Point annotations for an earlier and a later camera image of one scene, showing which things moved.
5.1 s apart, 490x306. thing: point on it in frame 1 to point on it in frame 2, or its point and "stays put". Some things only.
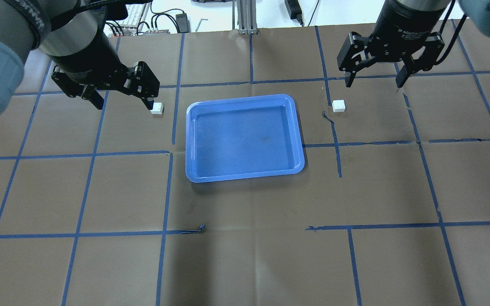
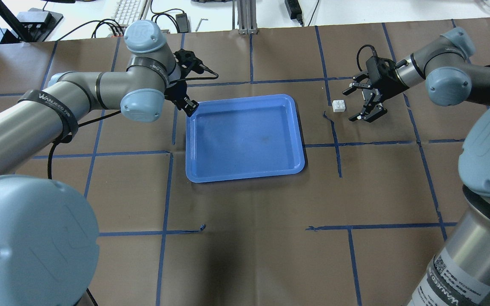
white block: x=338 y=106 stays put
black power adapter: x=183 y=23 stays put
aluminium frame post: x=246 y=17 stays put
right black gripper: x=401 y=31 to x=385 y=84
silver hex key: x=200 y=23 stays put
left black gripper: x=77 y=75 to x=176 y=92
